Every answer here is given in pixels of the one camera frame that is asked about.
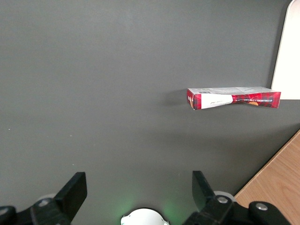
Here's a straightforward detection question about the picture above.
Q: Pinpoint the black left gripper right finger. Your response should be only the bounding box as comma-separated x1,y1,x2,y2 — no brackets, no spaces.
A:
185,170,293,225

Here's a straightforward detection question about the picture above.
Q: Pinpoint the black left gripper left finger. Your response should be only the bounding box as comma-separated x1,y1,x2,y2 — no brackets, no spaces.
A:
0,172,88,225

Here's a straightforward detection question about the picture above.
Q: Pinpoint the red cookie box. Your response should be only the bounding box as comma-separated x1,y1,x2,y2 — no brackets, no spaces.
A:
187,86,282,110

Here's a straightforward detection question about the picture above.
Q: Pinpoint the beige rectangular plastic tray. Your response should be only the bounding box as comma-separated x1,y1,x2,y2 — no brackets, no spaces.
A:
271,0,300,100

